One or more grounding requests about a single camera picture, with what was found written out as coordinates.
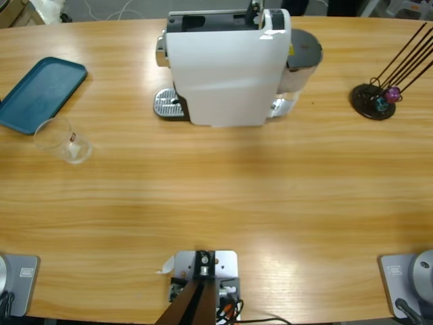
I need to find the clear drinking glass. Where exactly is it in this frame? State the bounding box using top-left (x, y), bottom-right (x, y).
top-left (32, 117), bottom-right (94, 166)

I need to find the grey coffee machine lever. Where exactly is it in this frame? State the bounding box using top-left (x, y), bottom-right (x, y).
top-left (246, 0), bottom-right (265, 20)

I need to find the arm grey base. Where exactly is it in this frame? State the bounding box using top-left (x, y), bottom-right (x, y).
top-left (0, 254), bottom-right (41, 318)
top-left (378, 249), bottom-right (433, 320)

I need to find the white capsule coffee machine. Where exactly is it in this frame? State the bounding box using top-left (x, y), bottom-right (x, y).
top-left (154, 8), bottom-right (324, 129)

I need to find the white paper tab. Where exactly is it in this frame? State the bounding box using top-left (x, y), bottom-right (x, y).
top-left (155, 255), bottom-right (176, 275)

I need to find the clear water tank black lid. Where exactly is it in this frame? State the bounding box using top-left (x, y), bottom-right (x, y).
top-left (270, 28), bottom-right (324, 119)

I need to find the black capsule holder with rods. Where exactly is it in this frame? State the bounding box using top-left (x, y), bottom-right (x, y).
top-left (350, 22), bottom-right (433, 121)

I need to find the blue rectangular plastic tray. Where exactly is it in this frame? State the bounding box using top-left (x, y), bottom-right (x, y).
top-left (0, 56), bottom-right (88, 136)

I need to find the white plastic bag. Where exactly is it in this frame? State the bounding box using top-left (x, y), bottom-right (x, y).
top-left (28, 0), bottom-right (67, 25)

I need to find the white plastic stool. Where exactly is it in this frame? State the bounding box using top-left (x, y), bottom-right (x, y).
top-left (361, 0), bottom-right (433, 18)

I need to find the brown cardboard box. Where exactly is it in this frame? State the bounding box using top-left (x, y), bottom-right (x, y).
top-left (0, 0), bottom-right (30, 28)

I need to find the white block with dark post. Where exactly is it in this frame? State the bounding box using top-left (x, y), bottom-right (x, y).
top-left (157, 249), bottom-right (242, 325)

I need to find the orange and black cable bunch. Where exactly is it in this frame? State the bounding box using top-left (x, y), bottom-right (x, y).
top-left (216, 297), bottom-right (244, 322)

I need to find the thin black cable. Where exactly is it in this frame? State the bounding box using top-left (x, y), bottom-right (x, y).
top-left (236, 316), bottom-right (292, 325)

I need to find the white floor cable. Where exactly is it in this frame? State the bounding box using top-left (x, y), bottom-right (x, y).
top-left (84, 0), bottom-right (160, 22)

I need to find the black base cable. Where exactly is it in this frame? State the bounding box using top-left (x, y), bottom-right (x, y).
top-left (0, 291), bottom-right (16, 318)
top-left (394, 298), bottom-right (424, 325)

